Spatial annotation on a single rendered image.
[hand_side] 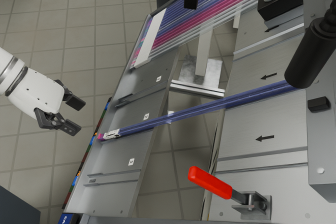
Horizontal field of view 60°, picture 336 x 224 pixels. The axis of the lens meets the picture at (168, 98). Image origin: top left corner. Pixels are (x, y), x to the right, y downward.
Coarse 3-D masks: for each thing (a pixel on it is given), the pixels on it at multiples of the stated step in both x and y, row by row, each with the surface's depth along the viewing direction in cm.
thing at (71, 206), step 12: (144, 24) 95; (132, 48) 90; (132, 60) 87; (120, 84) 82; (120, 96) 81; (108, 108) 77; (108, 120) 76; (96, 144) 72; (96, 156) 71; (84, 168) 68; (84, 180) 67; (72, 192) 65; (72, 204) 64
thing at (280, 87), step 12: (276, 84) 42; (288, 84) 40; (228, 96) 48; (240, 96) 46; (252, 96) 44; (264, 96) 43; (192, 108) 53; (204, 108) 50; (216, 108) 49; (156, 120) 59; (168, 120) 56; (120, 132) 66; (132, 132) 65
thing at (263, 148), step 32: (256, 32) 54; (288, 32) 48; (256, 64) 49; (288, 96) 41; (224, 128) 46; (256, 128) 41; (288, 128) 38; (224, 160) 42; (256, 160) 38; (288, 160) 35; (288, 192) 33
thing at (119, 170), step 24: (144, 72) 79; (168, 72) 70; (144, 96) 71; (120, 120) 73; (144, 120) 65; (120, 144) 66; (144, 144) 59; (96, 168) 68; (120, 168) 61; (144, 168) 56; (96, 192) 62; (120, 192) 56; (120, 216) 52
